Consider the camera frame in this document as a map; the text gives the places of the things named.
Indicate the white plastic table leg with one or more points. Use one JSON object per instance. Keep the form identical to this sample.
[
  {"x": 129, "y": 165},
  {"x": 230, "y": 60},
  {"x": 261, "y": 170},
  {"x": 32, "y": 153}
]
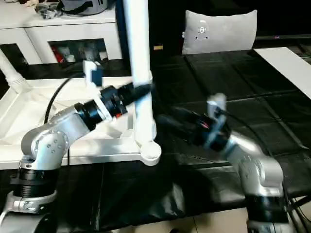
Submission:
[
  {"x": 138, "y": 39},
  {"x": 12, "y": 73}
]

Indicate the white plastic table top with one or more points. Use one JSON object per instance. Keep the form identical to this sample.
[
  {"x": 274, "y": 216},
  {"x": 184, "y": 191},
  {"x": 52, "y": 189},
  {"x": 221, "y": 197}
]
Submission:
[{"x": 29, "y": 111}]

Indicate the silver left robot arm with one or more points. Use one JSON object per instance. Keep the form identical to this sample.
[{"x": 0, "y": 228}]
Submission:
[{"x": 53, "y": 141}]

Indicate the small yellow label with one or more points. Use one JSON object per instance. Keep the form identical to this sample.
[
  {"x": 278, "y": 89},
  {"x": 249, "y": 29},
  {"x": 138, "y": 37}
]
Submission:
[{"x": 158, "y": 47}]

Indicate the black work mat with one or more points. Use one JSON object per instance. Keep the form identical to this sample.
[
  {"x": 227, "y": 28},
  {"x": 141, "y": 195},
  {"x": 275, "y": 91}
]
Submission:
[{"x": 272, "y": 107}]

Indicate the black cabinet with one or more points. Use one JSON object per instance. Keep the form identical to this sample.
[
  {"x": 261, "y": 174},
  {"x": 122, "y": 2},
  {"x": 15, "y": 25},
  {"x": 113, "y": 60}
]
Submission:
[{"x": 170, "y": 24}]

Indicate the white cabinet with glass doors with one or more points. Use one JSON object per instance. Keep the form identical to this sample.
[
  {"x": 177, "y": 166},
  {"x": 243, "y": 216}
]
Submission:
[{"x": 63, "y": 34}]

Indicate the grey cushion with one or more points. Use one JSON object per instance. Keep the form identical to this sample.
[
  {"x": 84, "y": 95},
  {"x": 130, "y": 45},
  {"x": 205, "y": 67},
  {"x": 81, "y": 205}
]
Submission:
[{"x": 218, "y": 31}]

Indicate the white board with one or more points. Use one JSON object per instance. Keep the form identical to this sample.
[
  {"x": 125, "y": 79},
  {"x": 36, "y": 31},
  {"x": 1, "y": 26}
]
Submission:
[{"x": 286, "y": 68}]

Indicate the dark gear on cabinet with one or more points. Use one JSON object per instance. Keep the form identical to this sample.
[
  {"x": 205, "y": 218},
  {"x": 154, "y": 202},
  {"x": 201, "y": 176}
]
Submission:
[{"x": 82, "y": 6}]

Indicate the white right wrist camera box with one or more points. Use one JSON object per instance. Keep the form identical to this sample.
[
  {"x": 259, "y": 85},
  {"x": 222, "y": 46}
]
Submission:
[{"x": 216, "y": 106}]

